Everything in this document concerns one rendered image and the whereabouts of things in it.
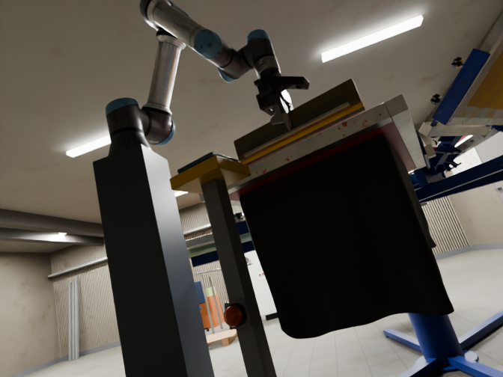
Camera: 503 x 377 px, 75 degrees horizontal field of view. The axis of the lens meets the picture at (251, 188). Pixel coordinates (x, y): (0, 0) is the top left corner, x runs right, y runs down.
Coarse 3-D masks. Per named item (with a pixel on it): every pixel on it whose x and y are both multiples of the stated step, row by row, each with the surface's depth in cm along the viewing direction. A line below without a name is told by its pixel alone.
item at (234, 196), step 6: (288, 168) 87; (294, 168) 89; (300, 168) 90; (276, 174) 90; (282, 174) 91; (288, 174) 93; (264, 180) 92; (270, 180) 94; (246, 186) 93; (252, 186) 95; (258, 186) 96; (234, 192) 96; (240, 192) 97; (246, 192) 99; (234, 198) 102
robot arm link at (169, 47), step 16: (160, 32) 125; (160, 48) 127; (176, 48) 128; (160, 64) 126; (176, 64) 129; (160, 80) 126; (160, 96) 127; (160, 112) 126; (160, 128) 126; (160, 144) 132
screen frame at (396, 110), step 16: (400, 96) 71; (368, 112) 74; (384, 112) 72; (400, 112) 71; (336, 128) 77; (352, 128) 76; (368, 128) 75; (400, 128) 81; (304, 144) 81; (320, 144) 79; (336, 144) 79; (416, 144) 100; (272, 160) 85; (288, 160) 83; (304, 160) 84; (416, 160) 121; (256, 176) 87
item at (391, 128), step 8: (384, 128) 77; (392, 128) 79; (360, 136) 78; (368, 136) 80; (376, 136) 82; (392, 136) 85; (344, 144) 81; (352, 144) 83; (392, 144) 93; (400, 144) 95; (328, 152) 83; (336, 152) 85; (400, 152) 103; (408, 152) 106; (312, 160) 86; (320, 160) 88; (408, 160) 118; (408, 168) 132
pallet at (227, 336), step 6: (228, 330) 495; (234, 330) 477; (210, 336) 486; (216, 336) 468; (222, 336) 451; (228, 336) 435; (234, 336) 470; (210, 342) 432; (222, 342) 430; (228, 342) 430
